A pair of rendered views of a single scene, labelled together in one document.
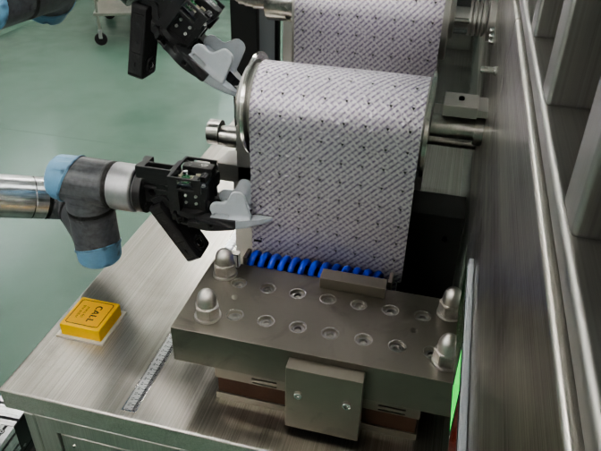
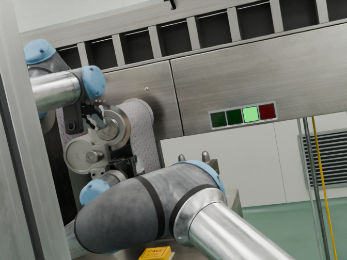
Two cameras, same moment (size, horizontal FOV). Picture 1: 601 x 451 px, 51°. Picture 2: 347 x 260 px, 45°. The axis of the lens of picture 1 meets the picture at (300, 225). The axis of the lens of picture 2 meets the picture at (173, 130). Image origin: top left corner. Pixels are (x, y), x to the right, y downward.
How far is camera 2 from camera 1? 156 cm
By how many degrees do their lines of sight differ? 85
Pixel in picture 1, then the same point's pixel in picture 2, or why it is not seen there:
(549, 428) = (309, 34)
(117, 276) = not seen: outside the picture
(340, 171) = (144, 135)
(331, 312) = not seen: hidden behind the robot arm
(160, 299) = (135, 250)
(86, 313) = (154, 253)
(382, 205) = (152, 144)
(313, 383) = not seen: hidden behind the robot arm
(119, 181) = (119, 174)
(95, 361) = (186, 251)
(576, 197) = (280, 28)
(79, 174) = (109, 180)
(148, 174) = (121, 166)
